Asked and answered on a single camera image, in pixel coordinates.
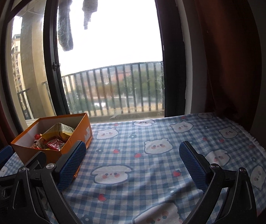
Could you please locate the red clear noodle snack bag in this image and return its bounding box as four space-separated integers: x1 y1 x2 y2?
46 139 65 151

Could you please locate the red cartoon boy snack bag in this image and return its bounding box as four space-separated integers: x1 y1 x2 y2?
30 134 47 149

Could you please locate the pale yellow snack bag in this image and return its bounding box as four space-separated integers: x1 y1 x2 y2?
42 123 75 142

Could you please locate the orange cardboard box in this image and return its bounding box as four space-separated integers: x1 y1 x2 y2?
11 113 93 163

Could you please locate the blue checked bear tablecloth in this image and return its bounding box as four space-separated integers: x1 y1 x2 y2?
12 113 266 223

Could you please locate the balcony metal railing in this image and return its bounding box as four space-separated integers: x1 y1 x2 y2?
62 61 164 117

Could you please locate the hanging grey cloth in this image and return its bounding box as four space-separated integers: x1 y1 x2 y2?
57 0 74 52

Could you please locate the black window frame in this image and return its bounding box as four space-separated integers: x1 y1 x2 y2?
43 0 70 115

